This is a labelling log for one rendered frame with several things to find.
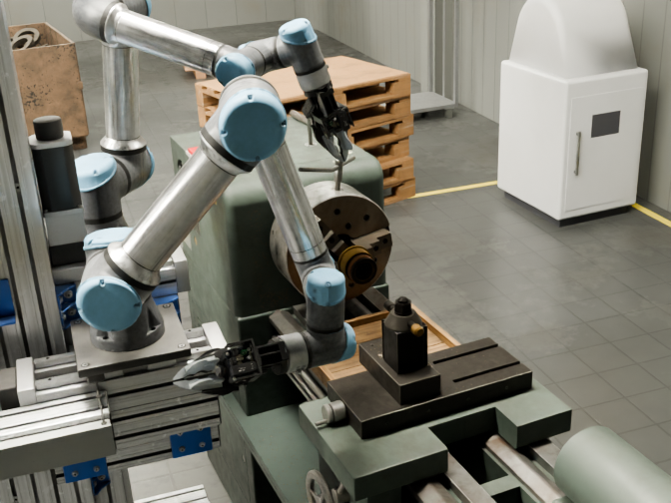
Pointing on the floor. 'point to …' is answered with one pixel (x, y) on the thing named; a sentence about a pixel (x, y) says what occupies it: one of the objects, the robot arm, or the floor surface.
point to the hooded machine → (571, 112)
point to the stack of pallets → (354, 74)
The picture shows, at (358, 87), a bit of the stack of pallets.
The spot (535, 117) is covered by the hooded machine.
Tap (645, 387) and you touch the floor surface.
